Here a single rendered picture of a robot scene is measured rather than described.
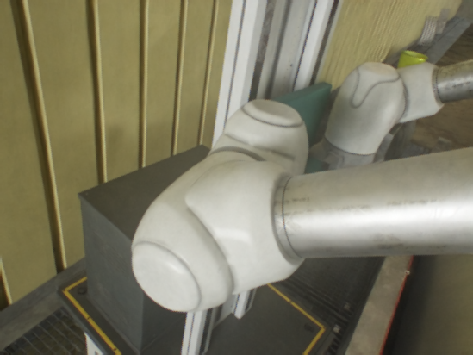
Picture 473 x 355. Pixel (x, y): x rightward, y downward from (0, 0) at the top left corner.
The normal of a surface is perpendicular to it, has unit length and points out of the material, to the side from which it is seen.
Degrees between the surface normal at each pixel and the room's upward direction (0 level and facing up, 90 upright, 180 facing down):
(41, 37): 90
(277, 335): 0
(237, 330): 0
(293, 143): 60
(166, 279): 94
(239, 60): 90
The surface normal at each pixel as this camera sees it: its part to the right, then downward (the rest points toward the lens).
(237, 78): -0.63, 0.33
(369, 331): 0.16, -0.81
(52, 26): 0.83, 0.42
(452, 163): -0.47, -0.71
